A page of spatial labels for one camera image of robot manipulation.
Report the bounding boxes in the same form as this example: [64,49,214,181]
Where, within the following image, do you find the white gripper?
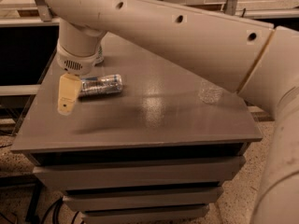
[57,42,100,115]

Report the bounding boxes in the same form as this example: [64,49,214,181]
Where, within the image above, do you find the silver blue redbull can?
[79,74,123,97]

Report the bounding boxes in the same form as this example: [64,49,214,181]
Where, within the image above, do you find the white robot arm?
[46,0,299,224]

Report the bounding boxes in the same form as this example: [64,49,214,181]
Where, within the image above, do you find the green white 7up can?
[95,47,104,64]

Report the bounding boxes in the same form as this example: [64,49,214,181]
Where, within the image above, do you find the grey drawer cabinet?
[10,21,263,224]

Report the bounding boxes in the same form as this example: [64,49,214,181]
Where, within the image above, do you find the middle grey drawer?
[64,187,223,211]

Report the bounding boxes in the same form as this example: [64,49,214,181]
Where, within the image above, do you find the grey drawer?
[64,187,223,211]
[82,205,209,224]
[34,156,245,190]

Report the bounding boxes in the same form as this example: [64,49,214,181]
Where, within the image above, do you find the top grey drawer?
[34,156,245,190]

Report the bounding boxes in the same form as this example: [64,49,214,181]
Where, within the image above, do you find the clear plastic water bottle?
[198,80,223,105]

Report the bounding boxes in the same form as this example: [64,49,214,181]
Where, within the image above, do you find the bottom grey drawer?
[82,205,209,224]

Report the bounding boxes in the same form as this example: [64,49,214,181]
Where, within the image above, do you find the metal window frame rail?
[0,0,299,27]

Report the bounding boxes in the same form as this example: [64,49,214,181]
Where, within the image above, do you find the black floor cables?
[0,196,82,224]

